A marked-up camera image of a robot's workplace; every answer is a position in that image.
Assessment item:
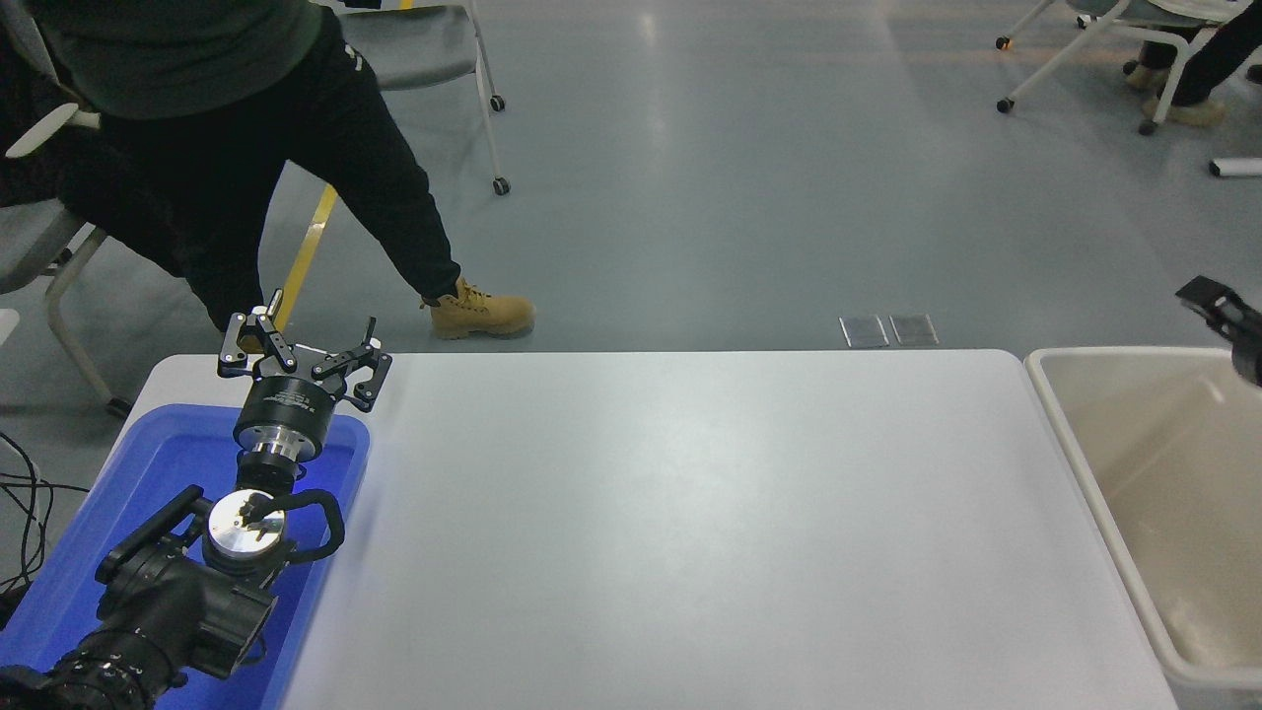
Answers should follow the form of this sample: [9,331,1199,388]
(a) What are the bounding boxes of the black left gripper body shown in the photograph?
[234,347,346,442]

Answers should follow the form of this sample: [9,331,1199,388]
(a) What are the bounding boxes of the blue plastic tray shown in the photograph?
[0,404,372,710]

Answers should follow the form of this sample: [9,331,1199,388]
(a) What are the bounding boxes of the large pale plastic bin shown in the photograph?
[1025,345,1262,710]

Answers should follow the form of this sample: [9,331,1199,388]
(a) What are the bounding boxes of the seated person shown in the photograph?
[1124,0,1262,127]

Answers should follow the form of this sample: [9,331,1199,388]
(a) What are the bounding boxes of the grey seat wheeled chair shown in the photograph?
[335,0,512,196]

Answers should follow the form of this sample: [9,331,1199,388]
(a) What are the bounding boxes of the grey chair with white frame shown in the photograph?
[0,20,134,420]

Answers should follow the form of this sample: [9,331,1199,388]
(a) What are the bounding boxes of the black floor cables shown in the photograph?
[0,429,90,593]

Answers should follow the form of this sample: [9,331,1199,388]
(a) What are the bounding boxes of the white frame wheeled chair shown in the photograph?
[994,0,1248,136]

